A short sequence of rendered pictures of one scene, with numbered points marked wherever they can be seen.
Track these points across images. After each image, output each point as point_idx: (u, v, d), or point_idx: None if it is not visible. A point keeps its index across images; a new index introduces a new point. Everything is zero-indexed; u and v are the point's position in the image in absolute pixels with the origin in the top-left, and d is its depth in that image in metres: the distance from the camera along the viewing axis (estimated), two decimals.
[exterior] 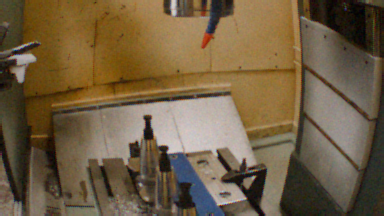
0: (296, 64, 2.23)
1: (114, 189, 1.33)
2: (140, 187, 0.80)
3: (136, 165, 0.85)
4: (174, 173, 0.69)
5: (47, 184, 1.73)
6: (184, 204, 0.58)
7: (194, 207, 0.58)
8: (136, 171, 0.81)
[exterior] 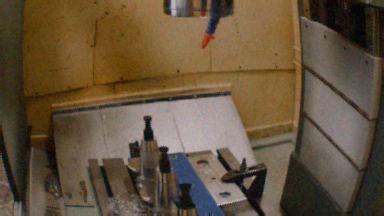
0: (296, 64, 2.23)
1: (114, 189, 1.33)
2: (140, 188, 0.80)
3: (136, 165, 0.85)
4: (174, 174, 0.69)
5: (47, 184, 1.73)
6: (184, 205, 0.58)
7: (194, 208, 0.58)
8: (136, 172, 0.81)
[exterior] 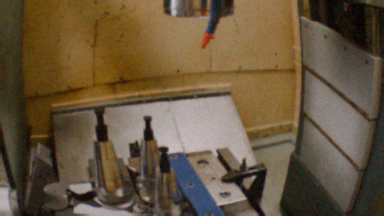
0: (296, 64, 2.23)
1: None
2: (140, 188, 0.80)
3: (136, 165, 0.85)
4: (174, 174, 0.69)
5: (47, 184, 1.73)
6: (99, 135, 0.51)
7: (110, 141, 0.52)
8: (136, 172, 0.81)
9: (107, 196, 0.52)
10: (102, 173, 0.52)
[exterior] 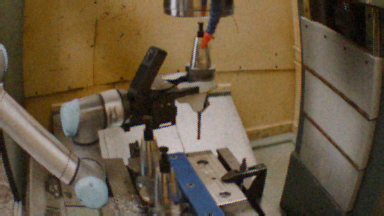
0: (296, 64, 2.23)
1: (114, 189, 1.33)
2: (140, 188, 0.80)
3: (136, 165, 0.85)
4: (174, 174, 0.69)
5: (47, 184, 1.73)
6: (201, 34, 1.00)
7: None
8: (136, 172, 0.81)
9: (203, 70, 1.01)
10: (201, 55, 1.01)
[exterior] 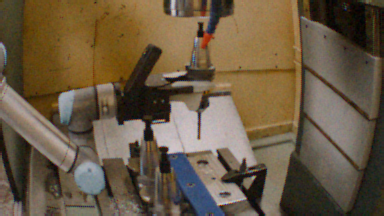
0: (296, 64, 2.23)
1: (114, 189, 1.33)
2: (140, 188, 0.80)
3: (136, 165, 0.85)
4: (174, 174, 0.69)
5: (47, 184, 1.73)
6: (200, 34, 1.00)
7: None
8: (136, 172, 0.81)
9: (200, 70, 1.01)
10: (199, 55, 1.01)
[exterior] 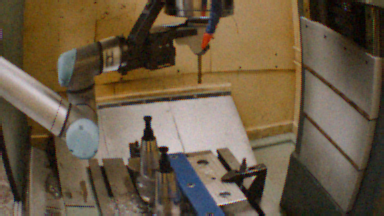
0: (296, 64, 2.23)
1: (114, 189, 1.33)
2: (140, 188, 0.80)
3: (136, 165, 0.85)
4: (174, 174, 0.69)
5: (47, 184, 1.73)
6: None
7: None
8: (136, 172, 0.81)
9: None
10: None
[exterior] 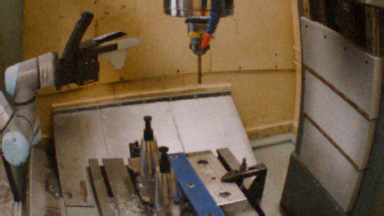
0: (296, 64, 2.23)
1: (114, 189, 1.33)
2: (140, 188, 0.80)
3: (136, 165, 0.85)
4: (174, 174, 0.69)
5: (47, 184, 1.73)
6: None
7: None
8: (136, 172, 0.81)
9: None
10: None
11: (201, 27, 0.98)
